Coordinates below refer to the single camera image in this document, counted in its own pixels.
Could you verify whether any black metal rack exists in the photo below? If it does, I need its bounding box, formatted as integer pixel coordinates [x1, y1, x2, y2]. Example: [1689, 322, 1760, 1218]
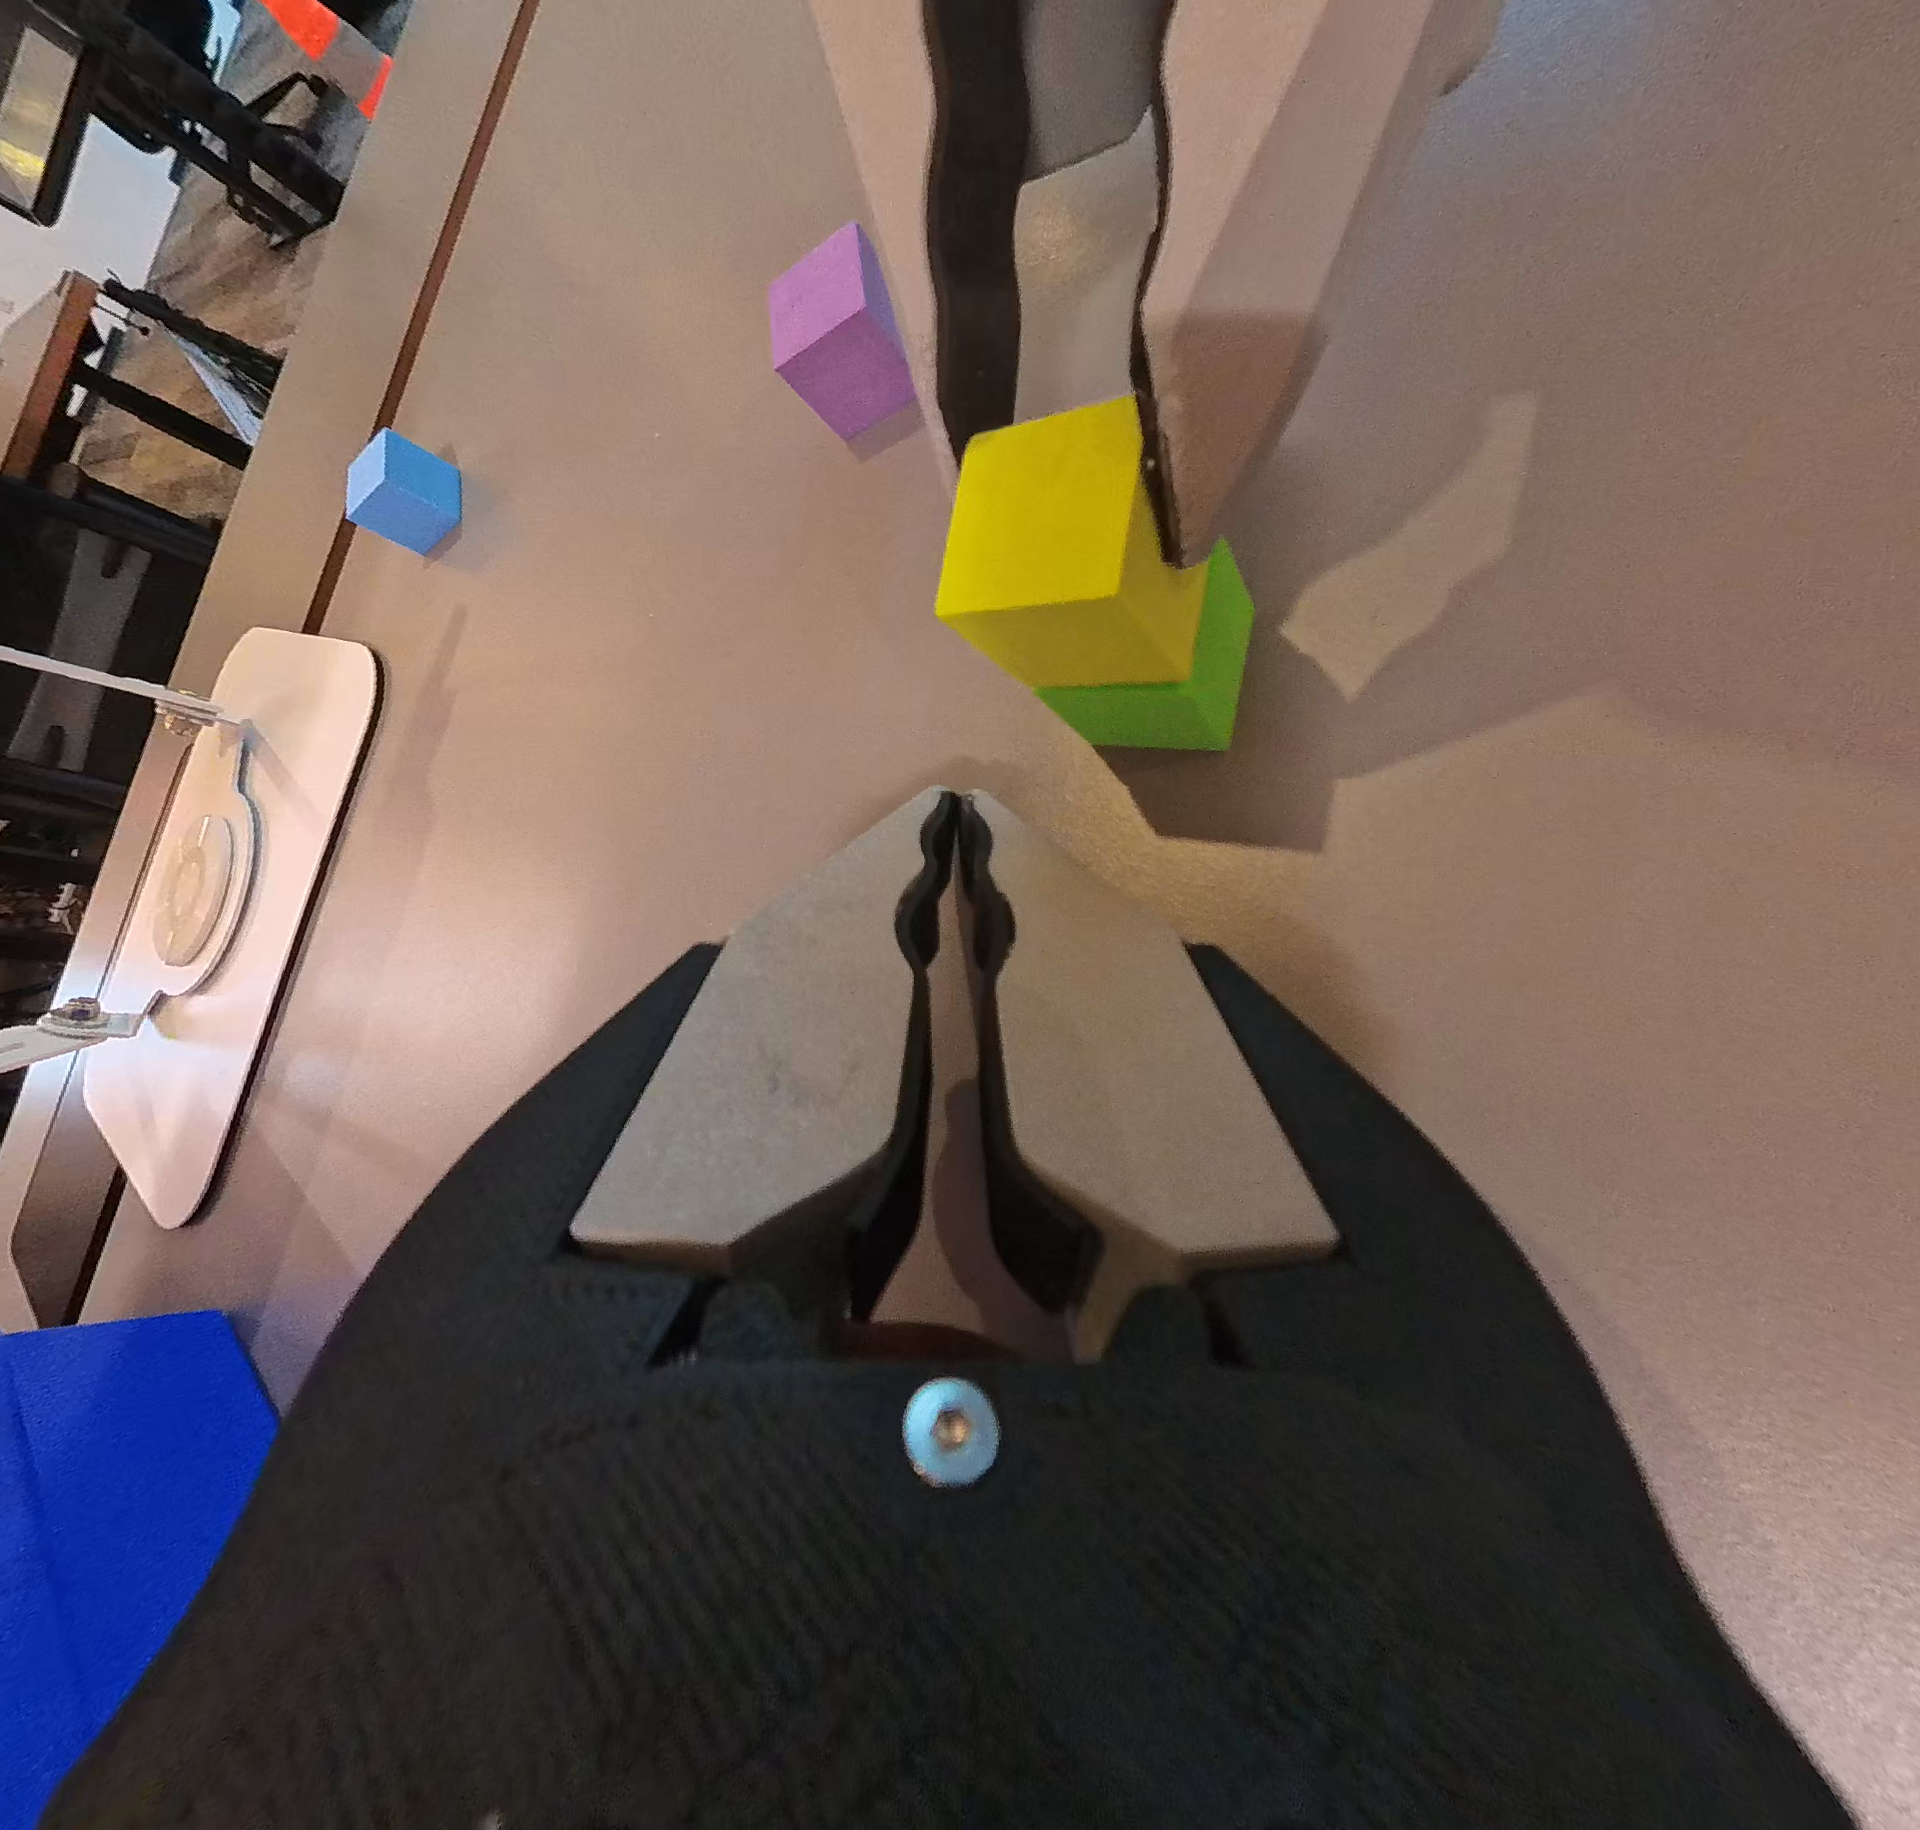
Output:
[0, 0, 442, 248]

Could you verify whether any brown table with black legs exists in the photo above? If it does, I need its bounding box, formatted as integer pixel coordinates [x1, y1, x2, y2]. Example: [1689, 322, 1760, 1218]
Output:
[0, 270, 286, 511]

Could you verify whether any green foam cube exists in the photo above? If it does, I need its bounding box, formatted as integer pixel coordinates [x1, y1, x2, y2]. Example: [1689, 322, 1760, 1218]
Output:
[1035, 536, 1255, 754]

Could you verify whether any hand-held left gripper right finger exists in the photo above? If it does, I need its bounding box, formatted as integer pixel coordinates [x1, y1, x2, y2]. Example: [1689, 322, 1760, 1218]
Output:
[957, 790, 1343, 1360]

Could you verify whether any purple foam cube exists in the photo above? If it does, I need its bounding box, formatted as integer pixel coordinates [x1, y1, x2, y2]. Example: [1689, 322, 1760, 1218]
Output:
[767, 223, 921, 443]

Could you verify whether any yellow foam cube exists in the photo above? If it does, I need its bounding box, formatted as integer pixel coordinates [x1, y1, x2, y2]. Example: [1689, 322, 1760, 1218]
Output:
[936, 392, 1213, 689]

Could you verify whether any blue cloth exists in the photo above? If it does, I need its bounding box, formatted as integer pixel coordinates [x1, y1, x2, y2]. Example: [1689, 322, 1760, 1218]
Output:
[0, 1309, 283, 1830]

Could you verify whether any blue foam cube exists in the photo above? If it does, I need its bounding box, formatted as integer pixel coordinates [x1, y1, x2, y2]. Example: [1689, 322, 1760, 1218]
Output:
[346, 426, 465, 560]

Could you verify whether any clear acrylic stand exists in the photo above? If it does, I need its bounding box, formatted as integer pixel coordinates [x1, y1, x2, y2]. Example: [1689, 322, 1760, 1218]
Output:
[0, 642, 262, 1079]

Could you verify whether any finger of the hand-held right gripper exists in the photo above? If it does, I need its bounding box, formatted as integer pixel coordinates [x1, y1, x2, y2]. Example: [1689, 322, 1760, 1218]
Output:
[1129, 0, 1530, 573]
[777, 0, 1040, 472]

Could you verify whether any white rounded mat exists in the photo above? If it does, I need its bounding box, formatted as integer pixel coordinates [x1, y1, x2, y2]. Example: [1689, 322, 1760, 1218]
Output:
[83, 627, 385, 1232]

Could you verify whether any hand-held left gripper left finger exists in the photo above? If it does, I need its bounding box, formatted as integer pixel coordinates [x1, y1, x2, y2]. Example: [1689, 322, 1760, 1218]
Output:
[567, 788, 960, 1319]

